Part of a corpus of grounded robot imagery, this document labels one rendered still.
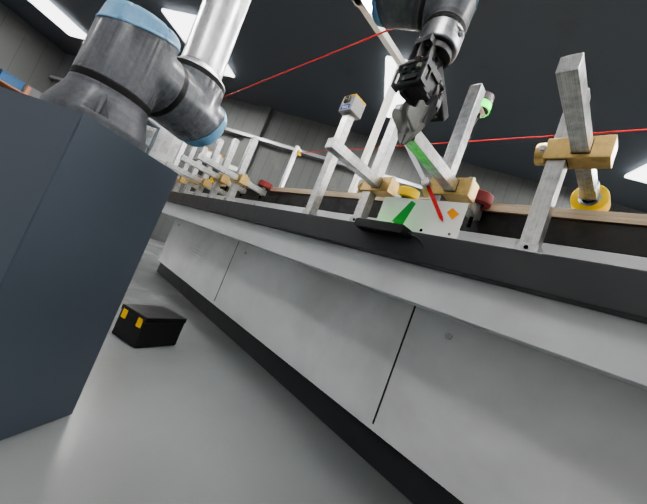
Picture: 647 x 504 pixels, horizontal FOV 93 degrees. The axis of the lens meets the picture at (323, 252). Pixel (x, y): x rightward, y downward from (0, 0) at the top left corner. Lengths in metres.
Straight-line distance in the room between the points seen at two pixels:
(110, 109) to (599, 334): 1.00
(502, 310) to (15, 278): 0.90
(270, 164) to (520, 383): 5.99
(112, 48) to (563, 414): 1.22
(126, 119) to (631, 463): 1.22
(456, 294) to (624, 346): 0.30
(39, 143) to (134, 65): 0.24
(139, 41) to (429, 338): 1.03
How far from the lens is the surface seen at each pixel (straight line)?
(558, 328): 0.76
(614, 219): 1.02
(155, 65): 0.83
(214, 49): 1.01
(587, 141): 0.83
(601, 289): 0.73
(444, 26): 0.80
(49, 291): 0.74
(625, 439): 0.95
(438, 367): 1.03
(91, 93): 0.78
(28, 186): 0.70
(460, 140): 0.98
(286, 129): 6.74
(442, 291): 0.83
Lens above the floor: 0.49
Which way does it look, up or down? 5 degrees up
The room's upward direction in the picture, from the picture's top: 21 degrees clockwise
